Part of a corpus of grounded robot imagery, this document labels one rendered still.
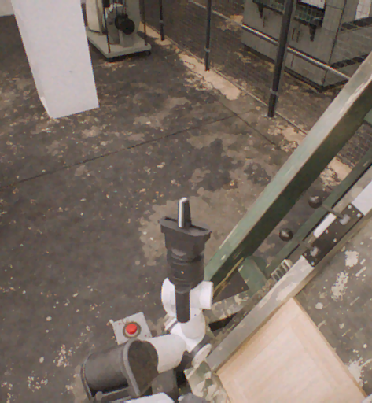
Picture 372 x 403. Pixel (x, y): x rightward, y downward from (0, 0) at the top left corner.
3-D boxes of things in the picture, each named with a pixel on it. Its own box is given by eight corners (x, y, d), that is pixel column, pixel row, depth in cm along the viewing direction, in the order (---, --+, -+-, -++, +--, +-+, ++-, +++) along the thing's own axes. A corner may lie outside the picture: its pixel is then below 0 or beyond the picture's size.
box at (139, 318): (118, 343, 144) (111, 322, 132) (145, 332, 148) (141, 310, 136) (126, 371, 137) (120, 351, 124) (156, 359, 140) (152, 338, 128)
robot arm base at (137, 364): (117, 405, 89) (82, 415, 80) (108, 352, 94) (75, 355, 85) (164, 392, 83) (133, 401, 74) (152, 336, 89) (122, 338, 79)
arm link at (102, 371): (127, 383, 92) (89, 397, 81) (119, 348, 96) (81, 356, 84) (162, 372, 88) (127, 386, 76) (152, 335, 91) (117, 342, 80)
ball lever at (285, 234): (312, 253, 102) (274, 232, 99) (321, 244, 100) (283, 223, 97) (316, 261, 98) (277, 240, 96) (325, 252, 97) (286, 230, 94)
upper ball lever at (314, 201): (341, 223, 97) (302, 200, 94) (351, 212, 95) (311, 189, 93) (346, 230, 93) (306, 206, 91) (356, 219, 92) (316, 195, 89)
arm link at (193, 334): (214, 315, 95) (216, 341, 109) (187, 290, 100) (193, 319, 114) (185, 344, 90) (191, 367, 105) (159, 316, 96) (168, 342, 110)
